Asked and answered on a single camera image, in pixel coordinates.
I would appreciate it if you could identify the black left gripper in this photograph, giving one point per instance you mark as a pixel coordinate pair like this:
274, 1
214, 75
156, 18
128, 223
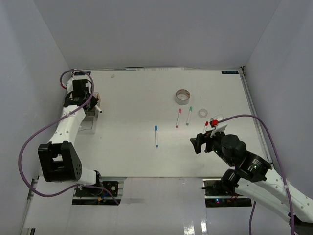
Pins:
94, 102

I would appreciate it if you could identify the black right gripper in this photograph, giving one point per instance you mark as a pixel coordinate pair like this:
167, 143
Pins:
201, 138

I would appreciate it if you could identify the black capped white marker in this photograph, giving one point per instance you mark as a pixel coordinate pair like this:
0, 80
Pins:
98, 109

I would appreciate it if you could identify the red capped white marker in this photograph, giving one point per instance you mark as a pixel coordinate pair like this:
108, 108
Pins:
205, 127

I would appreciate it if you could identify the green capped white marker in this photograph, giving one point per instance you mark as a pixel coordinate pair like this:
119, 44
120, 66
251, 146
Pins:
189, 115

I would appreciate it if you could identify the pink capped white marker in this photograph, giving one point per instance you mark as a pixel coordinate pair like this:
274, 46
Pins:
178, 118

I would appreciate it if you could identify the blue capped white marker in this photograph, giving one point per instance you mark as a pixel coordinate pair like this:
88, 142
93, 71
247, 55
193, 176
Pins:
156, 136

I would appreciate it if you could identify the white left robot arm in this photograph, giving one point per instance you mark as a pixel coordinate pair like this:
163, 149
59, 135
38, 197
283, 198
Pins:
58, 158

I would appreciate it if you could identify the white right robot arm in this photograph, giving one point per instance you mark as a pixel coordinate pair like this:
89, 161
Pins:
286, 201

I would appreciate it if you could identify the clear brown organizer container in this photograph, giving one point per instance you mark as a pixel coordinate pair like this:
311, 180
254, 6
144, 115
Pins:
88, 125

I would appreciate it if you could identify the small clear tape roll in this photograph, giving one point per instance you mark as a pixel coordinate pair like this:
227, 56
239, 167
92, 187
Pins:
202, 113

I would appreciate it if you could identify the black label left corner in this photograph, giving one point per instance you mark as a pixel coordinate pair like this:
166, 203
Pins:
79, 73

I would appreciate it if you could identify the black label corner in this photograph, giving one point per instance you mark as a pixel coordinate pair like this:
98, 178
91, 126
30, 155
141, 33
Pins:
79, 73
229, 72

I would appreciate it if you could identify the large white tape roll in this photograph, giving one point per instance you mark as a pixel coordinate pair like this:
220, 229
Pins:
182, 97

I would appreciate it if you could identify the black label right corner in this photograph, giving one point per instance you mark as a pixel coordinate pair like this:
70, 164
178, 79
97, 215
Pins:
229, 72

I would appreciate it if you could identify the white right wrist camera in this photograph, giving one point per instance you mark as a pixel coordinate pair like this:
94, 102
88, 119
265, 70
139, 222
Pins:
217, 124

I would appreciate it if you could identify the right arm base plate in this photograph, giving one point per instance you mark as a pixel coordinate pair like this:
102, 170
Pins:
219, 196

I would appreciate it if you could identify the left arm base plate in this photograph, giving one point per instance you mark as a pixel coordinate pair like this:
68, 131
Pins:
109, 196

